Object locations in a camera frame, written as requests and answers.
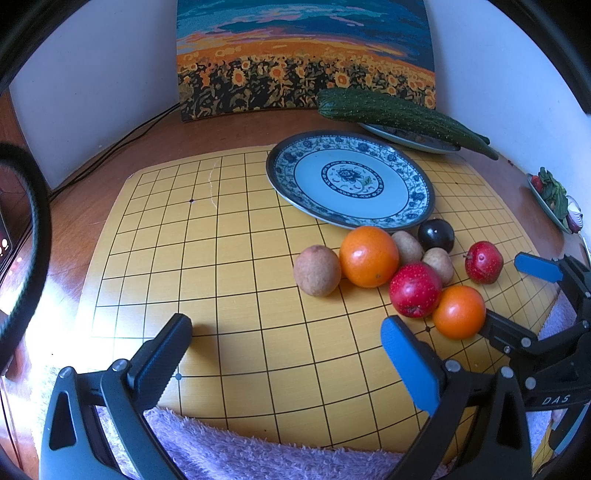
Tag small red apple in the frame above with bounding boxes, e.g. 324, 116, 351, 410
465, 241, 504, 285

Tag small orange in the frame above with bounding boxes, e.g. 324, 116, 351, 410
432, 285, 487, 340

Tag large red apple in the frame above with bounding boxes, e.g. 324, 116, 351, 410
389, 262, 443, 318

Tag dark purple plum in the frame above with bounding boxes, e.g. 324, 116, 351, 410
418, 219, 455, 253

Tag small brown potato-like fruit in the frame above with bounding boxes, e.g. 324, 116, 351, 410
392, 231, 424, 265

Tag large orange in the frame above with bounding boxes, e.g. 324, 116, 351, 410
339, 226, 400, 288

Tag large brown round fruit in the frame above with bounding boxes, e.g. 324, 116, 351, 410
294, 245, 342, 297

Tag plate with vegetables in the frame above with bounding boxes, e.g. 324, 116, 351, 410
527, 167, 584, 234

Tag purple fluffy towel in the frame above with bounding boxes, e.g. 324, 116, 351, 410
96, 293, 576, 479

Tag grey plate under cucumber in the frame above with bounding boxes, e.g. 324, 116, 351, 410
360, 123, 461, 154

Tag blue white patterned plate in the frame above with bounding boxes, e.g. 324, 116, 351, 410
266, 130, 436, 233

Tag green cucumber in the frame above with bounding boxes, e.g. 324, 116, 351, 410
318, 88, 499, 160

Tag yellow go board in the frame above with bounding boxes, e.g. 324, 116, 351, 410
77, 143, 560, 453

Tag sunflower field painting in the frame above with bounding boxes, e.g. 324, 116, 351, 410
176, 0, 436, 122

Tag black looped cable foreground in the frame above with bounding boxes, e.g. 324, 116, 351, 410
0, 143, 52, 370

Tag black cable on table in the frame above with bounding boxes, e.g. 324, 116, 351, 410
48, 102, 181, 204

